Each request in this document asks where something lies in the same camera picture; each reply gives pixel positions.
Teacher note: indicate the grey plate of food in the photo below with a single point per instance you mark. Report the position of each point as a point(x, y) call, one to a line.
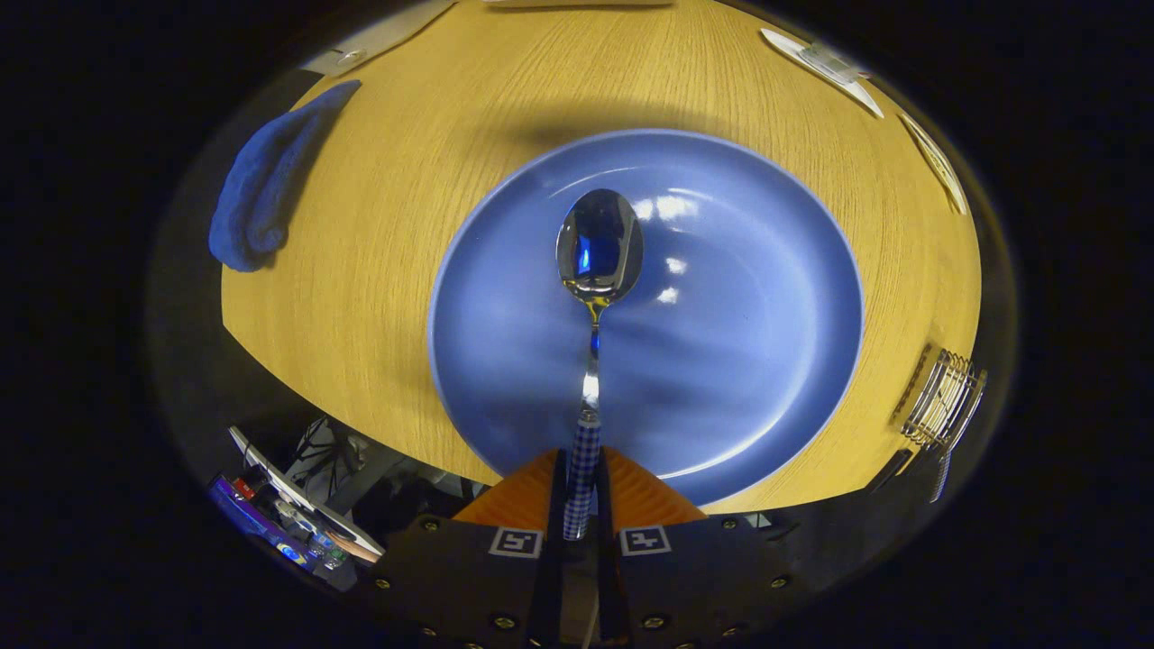
point(577, 4)

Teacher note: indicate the blue folded cloth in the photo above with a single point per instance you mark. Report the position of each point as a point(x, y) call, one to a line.
point(261, 189)

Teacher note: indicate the open laptop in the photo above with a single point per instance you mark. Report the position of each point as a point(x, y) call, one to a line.
point(261, 527)

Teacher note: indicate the white square coaster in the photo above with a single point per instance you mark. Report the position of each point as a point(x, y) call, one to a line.
point(784, 45)

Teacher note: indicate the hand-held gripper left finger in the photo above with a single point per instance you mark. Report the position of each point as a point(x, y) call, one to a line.
point(545, 595)

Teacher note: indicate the blue round plate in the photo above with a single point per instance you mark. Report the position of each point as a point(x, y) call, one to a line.
point(739, 342)

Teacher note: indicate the white toaster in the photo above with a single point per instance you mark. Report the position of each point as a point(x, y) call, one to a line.
point(379, 41)

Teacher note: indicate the white divided food tray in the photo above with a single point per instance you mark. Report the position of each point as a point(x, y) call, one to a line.
point(938, 167)

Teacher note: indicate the black table clamp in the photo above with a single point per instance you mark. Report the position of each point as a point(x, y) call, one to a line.
point(892, 469)

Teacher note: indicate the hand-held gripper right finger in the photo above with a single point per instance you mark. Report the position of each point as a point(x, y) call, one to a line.
point(613, 595)

